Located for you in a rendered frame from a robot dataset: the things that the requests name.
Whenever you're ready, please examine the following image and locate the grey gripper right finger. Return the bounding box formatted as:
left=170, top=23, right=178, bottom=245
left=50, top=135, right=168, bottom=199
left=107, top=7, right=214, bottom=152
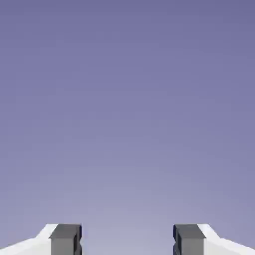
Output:
left=172, top=223, right=255, bottom=255

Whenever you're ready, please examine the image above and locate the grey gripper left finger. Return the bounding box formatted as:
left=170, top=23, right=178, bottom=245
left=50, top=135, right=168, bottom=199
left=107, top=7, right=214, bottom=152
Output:
left=0, top=223, right=83, bottom=255

